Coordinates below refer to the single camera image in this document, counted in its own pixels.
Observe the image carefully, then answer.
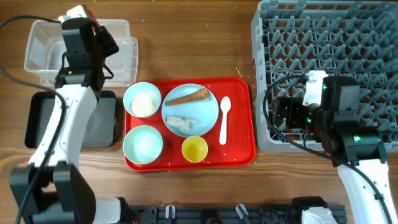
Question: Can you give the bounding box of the orange carrot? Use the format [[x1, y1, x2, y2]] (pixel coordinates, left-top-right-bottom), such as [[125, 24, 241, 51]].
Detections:
[[165, 88, 210, 106]]

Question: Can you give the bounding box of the right black cable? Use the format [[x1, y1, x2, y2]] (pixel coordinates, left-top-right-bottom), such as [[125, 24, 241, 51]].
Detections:
[[262, 73, 394, 224]]

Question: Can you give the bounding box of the white tissue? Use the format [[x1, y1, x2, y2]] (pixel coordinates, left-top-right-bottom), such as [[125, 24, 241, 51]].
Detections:
[[166, 116, 200, 132]]

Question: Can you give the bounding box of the light blue rice bowl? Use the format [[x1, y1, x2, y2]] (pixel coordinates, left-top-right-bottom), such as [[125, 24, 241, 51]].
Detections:
[[123, 82, 162, 118]]

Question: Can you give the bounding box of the grey dishwasher rack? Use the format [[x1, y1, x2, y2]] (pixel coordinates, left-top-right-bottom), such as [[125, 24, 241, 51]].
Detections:
[[251, 1, 397, 152]]

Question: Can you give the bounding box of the red serving tray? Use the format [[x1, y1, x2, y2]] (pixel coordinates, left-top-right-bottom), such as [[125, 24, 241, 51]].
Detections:
[[125, 77, 256, 172]]

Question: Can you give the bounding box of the light blue plate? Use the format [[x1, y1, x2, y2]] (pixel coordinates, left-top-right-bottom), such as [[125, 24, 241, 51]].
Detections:
[[161, 83, 220, 138]]

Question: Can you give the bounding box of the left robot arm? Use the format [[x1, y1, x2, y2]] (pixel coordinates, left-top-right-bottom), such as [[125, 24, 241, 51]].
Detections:
[[9, 17, 127, 223]]

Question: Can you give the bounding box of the clear plastic bin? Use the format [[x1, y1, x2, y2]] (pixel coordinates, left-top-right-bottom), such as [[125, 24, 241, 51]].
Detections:
[[24, 19, 139, 87]]

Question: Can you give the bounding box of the mint green empty bowl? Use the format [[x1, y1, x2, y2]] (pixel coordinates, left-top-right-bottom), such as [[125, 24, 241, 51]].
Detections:
[[123, 125, 164, 165]]

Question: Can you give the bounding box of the yellow plastic cup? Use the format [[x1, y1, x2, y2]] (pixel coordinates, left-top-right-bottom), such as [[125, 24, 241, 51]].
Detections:
[[182, 136, 208, 163]]

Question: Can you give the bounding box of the white plastic spoon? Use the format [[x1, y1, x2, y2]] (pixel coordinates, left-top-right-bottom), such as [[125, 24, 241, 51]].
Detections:
[[219, 96, 231, 145]]

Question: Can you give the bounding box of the black tray bin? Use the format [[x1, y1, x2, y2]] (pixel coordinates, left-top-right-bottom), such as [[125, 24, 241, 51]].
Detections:
[[24, 90, 116, 149]]

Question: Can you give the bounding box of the black cable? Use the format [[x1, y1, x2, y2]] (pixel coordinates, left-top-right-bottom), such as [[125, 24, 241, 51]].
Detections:
[[0, 14, 69, 224], [262, 73, 394, 224]]

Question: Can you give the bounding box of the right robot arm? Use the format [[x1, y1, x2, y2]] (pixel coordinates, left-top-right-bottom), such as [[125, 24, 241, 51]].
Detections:
[[266, 77, 397, 223]]

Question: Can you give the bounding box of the left black cable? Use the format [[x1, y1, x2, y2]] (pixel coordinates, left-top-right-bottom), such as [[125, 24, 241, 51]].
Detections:
[[0, 14, 69, 224]]

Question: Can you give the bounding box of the red snack wrapper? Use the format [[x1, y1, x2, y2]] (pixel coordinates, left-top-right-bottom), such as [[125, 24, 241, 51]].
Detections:
[[82, 5, 100, 29]]

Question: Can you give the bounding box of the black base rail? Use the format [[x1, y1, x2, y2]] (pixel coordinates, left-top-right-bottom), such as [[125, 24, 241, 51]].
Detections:
[[127, 203, 348, 224]]

